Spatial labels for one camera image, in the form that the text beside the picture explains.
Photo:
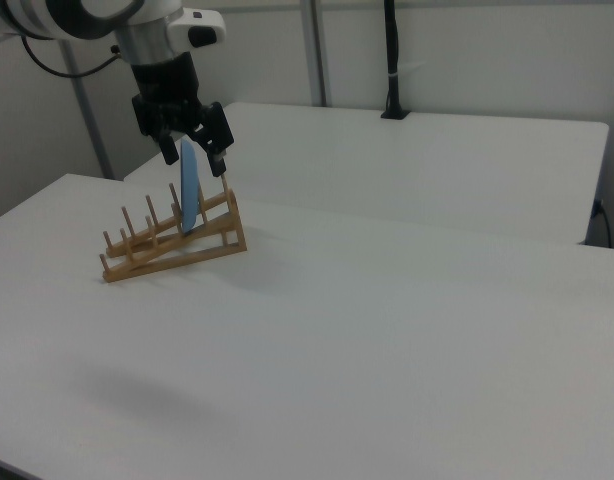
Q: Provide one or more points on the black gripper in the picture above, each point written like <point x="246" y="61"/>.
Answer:
<point x="167" y="100"/>

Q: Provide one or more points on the blue round plate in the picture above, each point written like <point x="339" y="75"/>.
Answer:
<point x="189" y="190"/>

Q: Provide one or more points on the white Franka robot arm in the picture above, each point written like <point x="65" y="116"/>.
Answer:
<point x="137" y="30"/>

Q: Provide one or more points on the wooden plate rack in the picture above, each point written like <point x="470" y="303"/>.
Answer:
<point x="187" y="250"/>

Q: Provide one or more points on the grey partition post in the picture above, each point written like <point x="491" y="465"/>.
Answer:
<point x="87" y="110"/>
<point x="317" y="50"/>

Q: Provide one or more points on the black camera stand pole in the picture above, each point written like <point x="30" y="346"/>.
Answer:
<point x="393" y="50"/>

